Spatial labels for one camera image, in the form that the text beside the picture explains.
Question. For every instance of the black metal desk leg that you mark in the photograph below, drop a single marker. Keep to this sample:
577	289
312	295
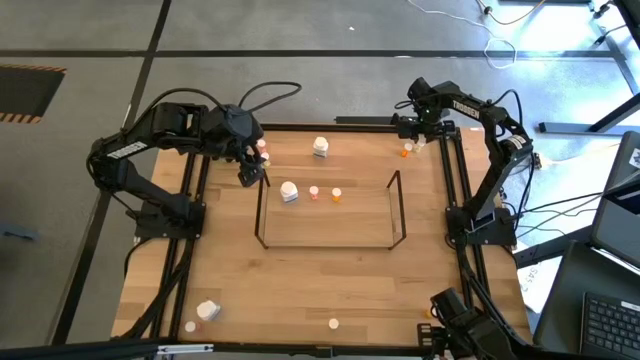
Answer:
550	250
565	127

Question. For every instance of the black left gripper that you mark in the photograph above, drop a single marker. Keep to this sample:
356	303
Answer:
250	175

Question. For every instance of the long black bar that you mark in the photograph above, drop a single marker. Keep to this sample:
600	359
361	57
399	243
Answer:
360	120

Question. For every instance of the silver aluminium bracket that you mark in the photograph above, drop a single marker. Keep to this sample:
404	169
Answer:
185	349

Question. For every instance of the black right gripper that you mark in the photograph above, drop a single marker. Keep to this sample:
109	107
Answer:
420	125

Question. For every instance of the grey laptop with keyboard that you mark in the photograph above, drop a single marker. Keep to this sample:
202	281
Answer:
565	300

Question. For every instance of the clear acrylic bin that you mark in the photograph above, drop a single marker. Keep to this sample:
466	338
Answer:
330	225

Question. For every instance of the white paper sheet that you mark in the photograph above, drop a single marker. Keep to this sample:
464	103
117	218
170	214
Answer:
532	290

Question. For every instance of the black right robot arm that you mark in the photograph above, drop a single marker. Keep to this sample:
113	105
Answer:
495	175

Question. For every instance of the black aluminium table frame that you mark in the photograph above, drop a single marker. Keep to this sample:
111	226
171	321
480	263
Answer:
325	128

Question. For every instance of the white melatonin supplement bottle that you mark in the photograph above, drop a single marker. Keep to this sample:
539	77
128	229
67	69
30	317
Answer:
206	310
320	145
289	191

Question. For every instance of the pink pill bottle white cap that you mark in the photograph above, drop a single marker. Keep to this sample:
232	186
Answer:
190	326
313	190
261	144

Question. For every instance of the black mat with hazard stripes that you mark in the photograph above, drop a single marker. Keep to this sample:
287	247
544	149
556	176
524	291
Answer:
25	92

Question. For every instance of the grey laptop with sticker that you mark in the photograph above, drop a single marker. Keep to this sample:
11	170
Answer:
620	225

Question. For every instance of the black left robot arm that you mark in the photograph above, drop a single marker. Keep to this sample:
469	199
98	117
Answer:
165	125

